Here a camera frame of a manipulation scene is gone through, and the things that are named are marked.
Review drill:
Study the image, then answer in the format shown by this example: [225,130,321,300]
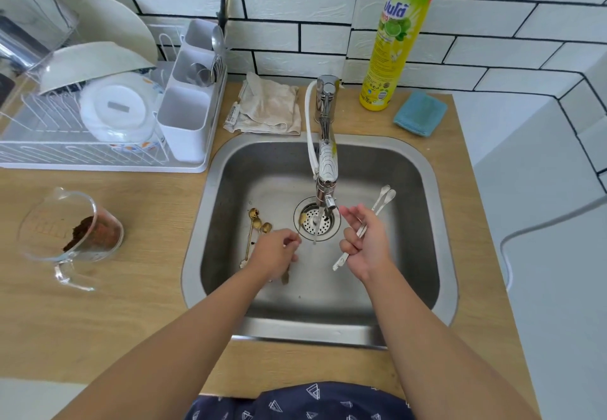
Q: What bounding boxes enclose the person's right hand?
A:
[338,204,395,285]

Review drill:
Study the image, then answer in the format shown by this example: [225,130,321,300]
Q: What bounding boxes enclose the person's left hand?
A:
[244,228,303,284]

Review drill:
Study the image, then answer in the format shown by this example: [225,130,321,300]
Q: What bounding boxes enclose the white plastic spoon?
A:
[332,185,391,271]
[333,189,397,271]

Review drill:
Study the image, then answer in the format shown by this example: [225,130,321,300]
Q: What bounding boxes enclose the person's right forearm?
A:
[360,262,539,420]

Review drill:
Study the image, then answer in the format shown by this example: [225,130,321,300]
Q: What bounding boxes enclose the person's left forearm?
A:
[52,265,276,420]

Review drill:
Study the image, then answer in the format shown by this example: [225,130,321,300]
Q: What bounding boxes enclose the metal drain strainer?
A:
[293,196,341,243]

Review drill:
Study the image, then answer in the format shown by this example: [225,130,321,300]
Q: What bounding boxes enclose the long gold spoon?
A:
[240,207,261,269]

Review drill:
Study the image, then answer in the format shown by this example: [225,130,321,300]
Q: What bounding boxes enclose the stainless steel sink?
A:
[181,132,460,350]

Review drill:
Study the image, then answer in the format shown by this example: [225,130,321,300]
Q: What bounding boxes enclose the chrome faucet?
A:
[315,75,341,211]

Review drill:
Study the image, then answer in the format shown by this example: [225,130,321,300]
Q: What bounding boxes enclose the blue cleaning cloth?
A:
[393,91,449,138]

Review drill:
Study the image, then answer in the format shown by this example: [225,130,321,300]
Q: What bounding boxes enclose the beige dishcloth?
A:
[223,72,303,137]

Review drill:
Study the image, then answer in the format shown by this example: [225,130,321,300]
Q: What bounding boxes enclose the navy patterned shirt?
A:
[184,381,416,420]

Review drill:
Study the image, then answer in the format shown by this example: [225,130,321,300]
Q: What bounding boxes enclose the white plastic cutlery holder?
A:
[156,18,226,165]

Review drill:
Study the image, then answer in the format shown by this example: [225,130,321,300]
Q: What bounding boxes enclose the yellow green dish soap bottle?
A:
[359,0,436,112]

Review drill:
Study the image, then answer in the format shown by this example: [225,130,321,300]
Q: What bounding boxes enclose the patterned white plate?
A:
[108,77,167,151]

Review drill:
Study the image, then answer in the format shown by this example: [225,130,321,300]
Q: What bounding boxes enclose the brown coffee grounds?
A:
[62,215,122,253]

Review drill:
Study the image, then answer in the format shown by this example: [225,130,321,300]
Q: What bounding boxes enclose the silver metal spoon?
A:
[211,25,226,85]

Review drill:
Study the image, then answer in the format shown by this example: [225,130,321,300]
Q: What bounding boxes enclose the round white lid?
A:
[78,73,158,143]

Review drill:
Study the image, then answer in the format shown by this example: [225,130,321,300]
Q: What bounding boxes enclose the glass measuring cup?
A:
[17,187,125,292]

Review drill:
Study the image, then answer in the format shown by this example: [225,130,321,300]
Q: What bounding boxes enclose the white bowl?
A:
[38,41,156,96]

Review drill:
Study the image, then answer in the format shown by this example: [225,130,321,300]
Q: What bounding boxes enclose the clear plastic container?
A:
[0,0,80,75]

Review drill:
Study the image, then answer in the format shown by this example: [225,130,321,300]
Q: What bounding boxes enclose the white faucet hose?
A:
[304,79,329,184]

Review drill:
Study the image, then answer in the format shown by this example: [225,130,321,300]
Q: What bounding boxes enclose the white cable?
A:
[500,192,607,293]

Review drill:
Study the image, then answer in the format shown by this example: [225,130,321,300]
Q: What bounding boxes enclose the black handled utensil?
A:
[216,0,237,33]

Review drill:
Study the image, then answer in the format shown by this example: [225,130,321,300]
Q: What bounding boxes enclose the white wire dish rack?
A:
[0,23,228,174]

